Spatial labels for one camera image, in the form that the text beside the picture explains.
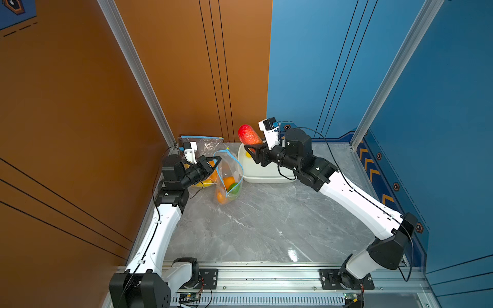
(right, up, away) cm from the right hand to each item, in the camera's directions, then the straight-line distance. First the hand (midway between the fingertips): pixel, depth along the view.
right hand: (252, 142), depth 67 cm
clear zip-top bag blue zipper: (-26, +2, +42) cm, 49 cm away
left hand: (-12, -5, +5) cm, 14 cm away
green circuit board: (-24, -59, +5) cm, 64 cm away
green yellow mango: (-9, -23, +36) cm, 43 cm away
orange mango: (-11, -15, +17) cm, 25 cm away
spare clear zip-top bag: (-10, -9, +12) cm, 18 cm away
